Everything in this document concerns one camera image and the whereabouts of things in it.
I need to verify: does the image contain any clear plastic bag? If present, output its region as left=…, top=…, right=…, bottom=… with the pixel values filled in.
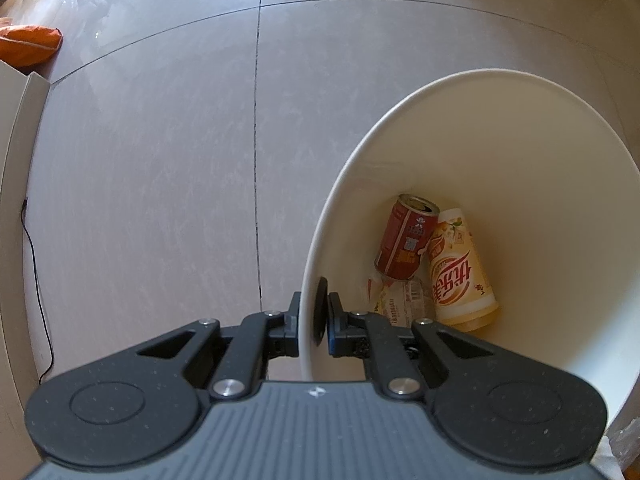
left=591, top=417, right=640, bottom=480

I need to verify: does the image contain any white round trash bin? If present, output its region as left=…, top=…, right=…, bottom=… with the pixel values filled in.
left=300, top=70, right=639, bottom=416

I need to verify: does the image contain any crumpled paper wrapper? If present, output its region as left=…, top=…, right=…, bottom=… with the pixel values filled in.
left=367, top=275, right=435, bottom=328

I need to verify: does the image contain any yellow milk tea cup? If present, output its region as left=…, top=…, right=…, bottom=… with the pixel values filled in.
left=426, top=208, right=500, bottom=333

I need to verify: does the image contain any black cable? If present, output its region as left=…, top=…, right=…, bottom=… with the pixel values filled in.
left=19, top=198, right=56, bottom=386

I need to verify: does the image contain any orange cushion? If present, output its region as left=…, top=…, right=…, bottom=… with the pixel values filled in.
left=0, top=25, right=63, bottom=68

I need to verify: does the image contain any red drink can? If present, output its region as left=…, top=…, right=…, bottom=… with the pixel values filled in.
left=374, top=194, right=439, bottom=281

